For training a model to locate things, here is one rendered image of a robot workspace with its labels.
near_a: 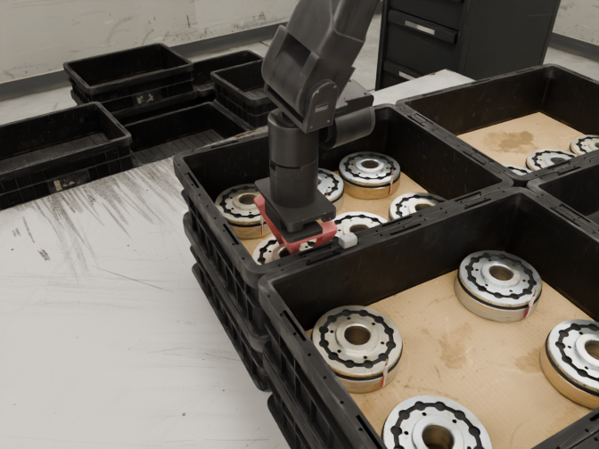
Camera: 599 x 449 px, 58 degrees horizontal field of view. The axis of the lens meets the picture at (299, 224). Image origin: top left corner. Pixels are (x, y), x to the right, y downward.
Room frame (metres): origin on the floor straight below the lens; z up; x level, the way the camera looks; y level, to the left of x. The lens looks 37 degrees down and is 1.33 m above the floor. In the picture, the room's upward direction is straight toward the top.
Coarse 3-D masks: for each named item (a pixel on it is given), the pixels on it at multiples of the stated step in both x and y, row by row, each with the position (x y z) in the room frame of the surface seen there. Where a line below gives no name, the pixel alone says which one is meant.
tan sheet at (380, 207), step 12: (408, 180) 0.78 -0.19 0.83; (396, 192) 0.74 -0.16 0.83; (408, 192) 0.74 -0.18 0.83; (348, 204) 0.71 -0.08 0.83; (360, 204) 0.71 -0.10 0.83; (372, 204) 0.71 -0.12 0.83; (384, 204) 0.71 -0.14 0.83; (384, 216) 0.68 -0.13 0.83; (240, 240) 0.62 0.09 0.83; (252, 240) 0.62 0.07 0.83; (264, 240) 0.62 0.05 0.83; (252, 252) 0.59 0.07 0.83
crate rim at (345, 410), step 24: (504, 192) 0.60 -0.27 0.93; (528, 192) 0.60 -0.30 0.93; (432, 216) 0.54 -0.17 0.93; (456, 216) 0.55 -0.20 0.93; (384, 240) 0.50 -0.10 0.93; (312, 264) 0.45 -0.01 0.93; (264, 288) 0.41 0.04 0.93; (288, 312) 0.38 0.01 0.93; (288, 336) 0.35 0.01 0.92; (312, 360) 0.32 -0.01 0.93; (336, 384) 0.29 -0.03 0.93; (336, 408) 0.27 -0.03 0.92; (360, 432) 0.25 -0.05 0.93; (576, 432) 0.25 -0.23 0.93
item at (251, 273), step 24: (408, 120) 0.81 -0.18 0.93; (216, 144) 0.73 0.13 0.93; (240, 144) 0.73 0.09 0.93; (456, 144) 0.73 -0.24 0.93; (480, 168) 0.66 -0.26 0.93; (192, 192) 0.61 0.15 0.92; (480, 192) 0.60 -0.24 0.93; (216, 216) 0.54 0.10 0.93; (408, 216) 0.54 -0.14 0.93; (336, 240) 0.50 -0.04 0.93; (360, 240) 0.50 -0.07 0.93; (240, 264) 0.46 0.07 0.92; (264, 264) 0.45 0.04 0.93; (288, 264) 0.45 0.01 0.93
